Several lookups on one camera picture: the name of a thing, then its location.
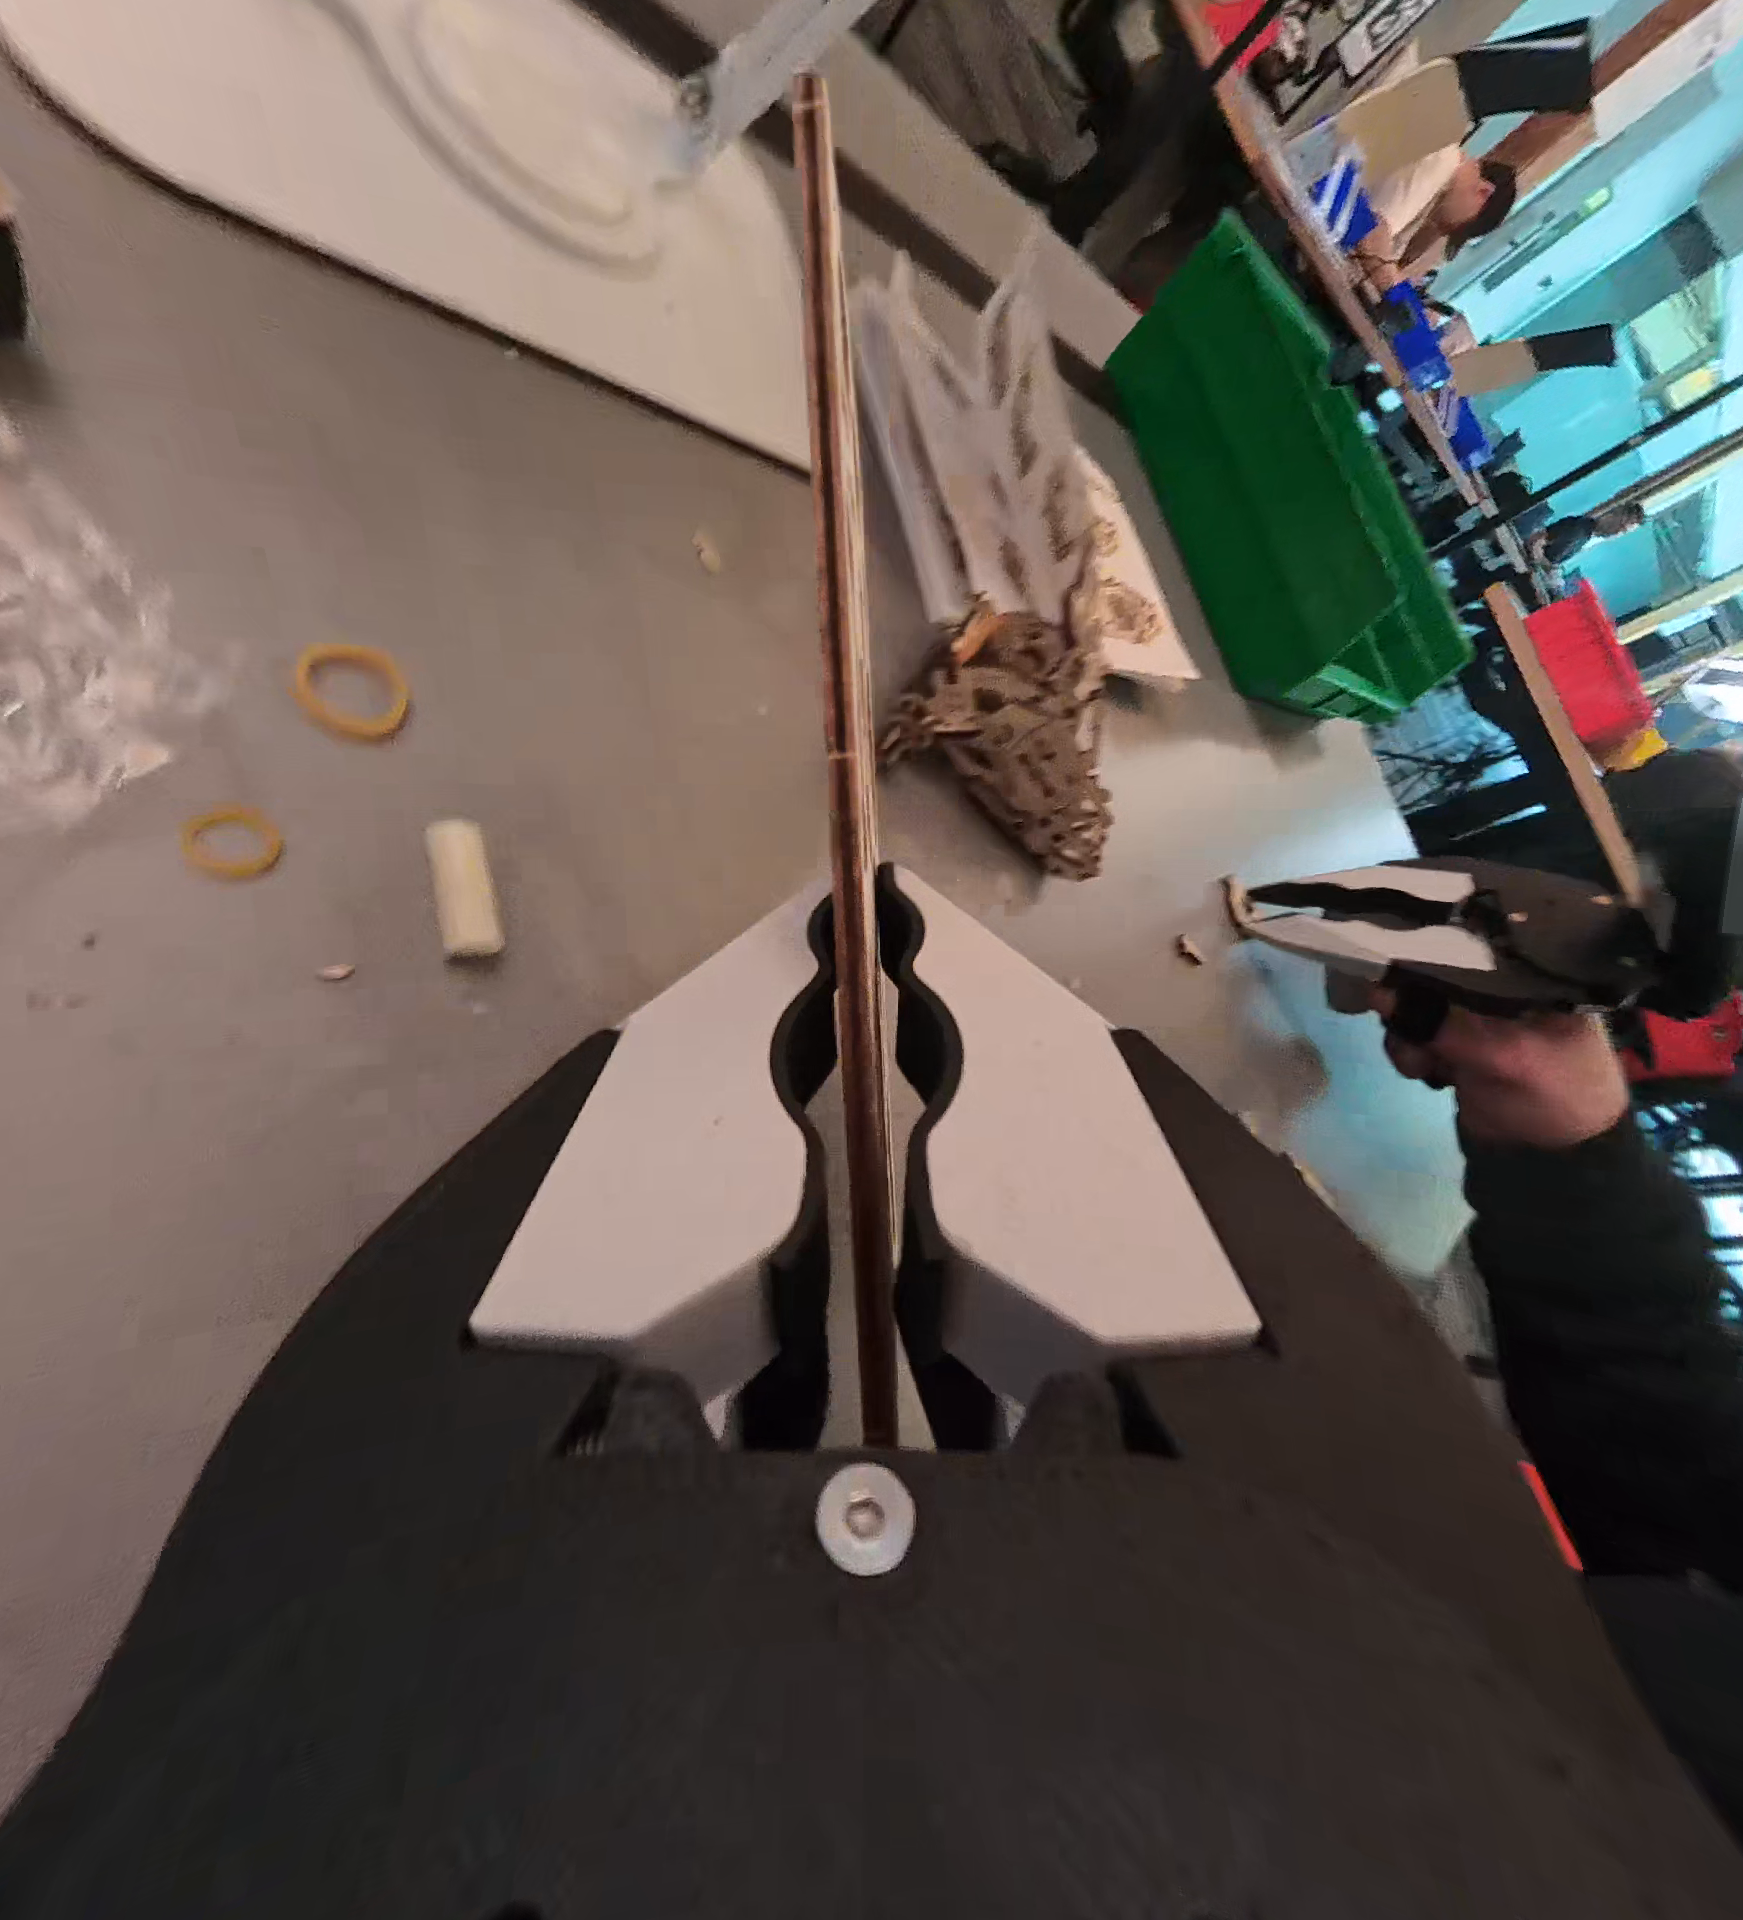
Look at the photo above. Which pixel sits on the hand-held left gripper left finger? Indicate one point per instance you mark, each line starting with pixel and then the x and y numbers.
pixel 647 1186

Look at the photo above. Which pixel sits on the wood-edged workbench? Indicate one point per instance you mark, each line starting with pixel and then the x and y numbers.
pixel 1305 225

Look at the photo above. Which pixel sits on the red metal fixture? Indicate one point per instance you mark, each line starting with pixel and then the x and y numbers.
pixel 1695 1042

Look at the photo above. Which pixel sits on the wooden cutout parts sheet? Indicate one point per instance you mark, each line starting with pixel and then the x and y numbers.
pixel 849 676

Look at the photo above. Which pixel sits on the small yellow rubber band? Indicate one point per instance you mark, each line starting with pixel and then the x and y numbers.
pixel 191 847

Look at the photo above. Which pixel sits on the green plastic bin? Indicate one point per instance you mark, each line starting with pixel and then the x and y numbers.
pixel 1262 451

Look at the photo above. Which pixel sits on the person's right forearm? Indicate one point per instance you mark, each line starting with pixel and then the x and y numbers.
pixel 1638 1351

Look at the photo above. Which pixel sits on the large yellow rubber band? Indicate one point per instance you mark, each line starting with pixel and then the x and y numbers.
pixel 303 697

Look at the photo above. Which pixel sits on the red plastic bin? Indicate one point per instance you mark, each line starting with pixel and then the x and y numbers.
pixel 1584 660

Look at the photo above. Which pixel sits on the clear plastic bag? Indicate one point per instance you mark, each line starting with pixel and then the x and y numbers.
pixel 17 646

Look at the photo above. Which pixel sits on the small beige block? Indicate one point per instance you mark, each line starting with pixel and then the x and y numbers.
pixel 462 887

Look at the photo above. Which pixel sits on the white instruction booklet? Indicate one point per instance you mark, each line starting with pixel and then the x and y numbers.
pixel 991 481

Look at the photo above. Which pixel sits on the wooden model car chassis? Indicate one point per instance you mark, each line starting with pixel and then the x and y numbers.
pixel 1021 749

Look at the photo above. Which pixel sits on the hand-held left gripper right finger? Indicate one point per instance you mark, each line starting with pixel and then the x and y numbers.
pixel 1082 1186

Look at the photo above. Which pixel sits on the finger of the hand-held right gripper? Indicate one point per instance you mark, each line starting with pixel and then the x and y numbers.
pixel 1396 949
pixel 1382 889

